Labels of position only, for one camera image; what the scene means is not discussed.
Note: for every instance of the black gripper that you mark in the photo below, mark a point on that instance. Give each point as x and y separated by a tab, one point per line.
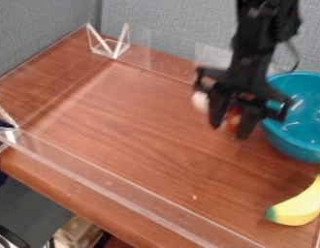
243	83

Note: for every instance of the brown white toy mushroom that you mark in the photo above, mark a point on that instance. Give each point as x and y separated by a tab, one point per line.
232	118

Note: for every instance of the blue plastic bowl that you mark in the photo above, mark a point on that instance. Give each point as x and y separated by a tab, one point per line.
296	136

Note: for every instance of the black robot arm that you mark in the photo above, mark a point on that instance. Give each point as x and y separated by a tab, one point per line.
268	22

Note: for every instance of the yellow toy banana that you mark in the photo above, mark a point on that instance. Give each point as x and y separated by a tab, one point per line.
299	210

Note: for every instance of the wooden crate below table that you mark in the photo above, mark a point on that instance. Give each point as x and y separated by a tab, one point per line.
78	234

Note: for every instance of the black white device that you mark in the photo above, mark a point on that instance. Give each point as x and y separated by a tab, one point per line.
10	240

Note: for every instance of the clear acrylic back wall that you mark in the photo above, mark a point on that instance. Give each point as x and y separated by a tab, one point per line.
154	70

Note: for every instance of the clear acrylic wall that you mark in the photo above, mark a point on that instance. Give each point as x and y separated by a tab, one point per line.
154	70
141	217

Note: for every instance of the clear acrylic corner bracket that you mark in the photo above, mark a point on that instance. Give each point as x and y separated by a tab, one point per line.
108	47

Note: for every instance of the clear acrylic front wall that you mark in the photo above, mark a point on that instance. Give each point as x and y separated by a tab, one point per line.
141	217

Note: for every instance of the clear acrylic left bracket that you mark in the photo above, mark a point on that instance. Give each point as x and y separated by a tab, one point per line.
8	135

